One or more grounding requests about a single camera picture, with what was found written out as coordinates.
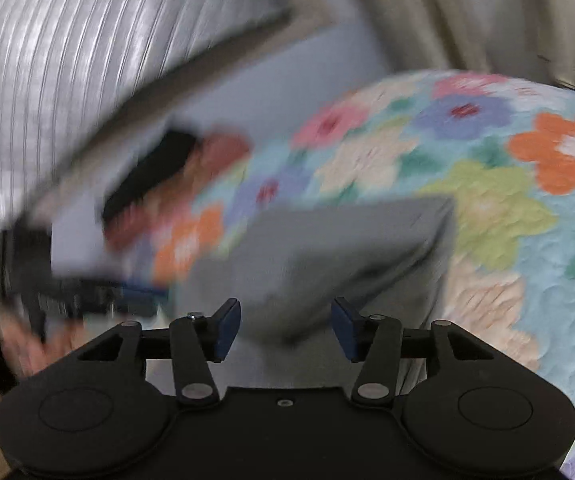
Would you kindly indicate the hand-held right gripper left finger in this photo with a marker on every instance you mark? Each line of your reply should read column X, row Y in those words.
column 226, row 330

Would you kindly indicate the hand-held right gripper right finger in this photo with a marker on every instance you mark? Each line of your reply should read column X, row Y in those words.
column 345, row 330

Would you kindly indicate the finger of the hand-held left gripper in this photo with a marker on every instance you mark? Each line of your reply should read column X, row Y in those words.
column 140, row 292

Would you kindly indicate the grey t-shirt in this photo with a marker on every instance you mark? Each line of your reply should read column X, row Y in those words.
column 327, row 255

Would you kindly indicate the person's left hand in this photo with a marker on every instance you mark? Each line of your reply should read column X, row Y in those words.
column 32, row 352

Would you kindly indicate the black folded cloth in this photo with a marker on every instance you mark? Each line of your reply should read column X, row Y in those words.
column 152, row 175

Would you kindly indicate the floral quilt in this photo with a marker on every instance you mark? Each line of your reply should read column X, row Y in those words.
column 492, row 210

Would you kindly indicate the beige curtain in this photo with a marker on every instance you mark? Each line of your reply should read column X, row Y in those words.
column 467, row 10

